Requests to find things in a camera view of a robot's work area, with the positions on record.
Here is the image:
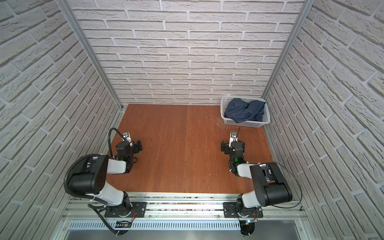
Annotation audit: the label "blue denim trousers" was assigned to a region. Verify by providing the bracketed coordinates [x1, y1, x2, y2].
[224, 98, 266, 123]

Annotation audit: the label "white plastic laundry basket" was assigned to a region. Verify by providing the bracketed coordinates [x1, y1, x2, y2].
[221, 95, 270, 128]

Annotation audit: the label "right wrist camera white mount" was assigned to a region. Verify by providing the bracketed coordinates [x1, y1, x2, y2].
[229, 132, 238, 145]

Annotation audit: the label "right aluminium corner post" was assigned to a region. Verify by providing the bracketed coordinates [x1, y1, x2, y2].
[262, 0, 315, 99]

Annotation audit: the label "left aluminium corner post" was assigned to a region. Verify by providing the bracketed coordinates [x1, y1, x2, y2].
[57, 0, 124, 111]

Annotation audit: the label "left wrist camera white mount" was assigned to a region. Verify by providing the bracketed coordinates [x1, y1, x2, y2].
[122, 132, 132, 144]

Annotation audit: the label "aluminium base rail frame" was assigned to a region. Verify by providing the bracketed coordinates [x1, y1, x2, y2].
[50, 191, 314, 240]

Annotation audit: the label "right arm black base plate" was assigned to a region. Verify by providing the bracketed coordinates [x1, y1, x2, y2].
[223, 202, 264, 219]

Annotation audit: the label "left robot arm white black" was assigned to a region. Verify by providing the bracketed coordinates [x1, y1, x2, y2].
[64, 141, 147, 219]

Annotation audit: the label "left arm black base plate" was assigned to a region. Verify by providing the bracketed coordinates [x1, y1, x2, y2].
[105, 202, 147, 218]

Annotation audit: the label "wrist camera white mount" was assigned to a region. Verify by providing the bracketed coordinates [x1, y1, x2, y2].
[229, 132, 238, 145]
[122, 132, 132, 144]

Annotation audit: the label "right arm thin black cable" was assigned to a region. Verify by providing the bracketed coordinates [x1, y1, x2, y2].
[269, 161, 303, 210]

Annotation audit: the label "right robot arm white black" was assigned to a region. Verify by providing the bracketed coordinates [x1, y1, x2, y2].
[221, 141, 293, 218]

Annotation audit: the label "aluminium corner post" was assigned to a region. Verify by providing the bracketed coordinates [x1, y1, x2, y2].
[262, 0, 315, 99]
[57, 0, 124, 111]

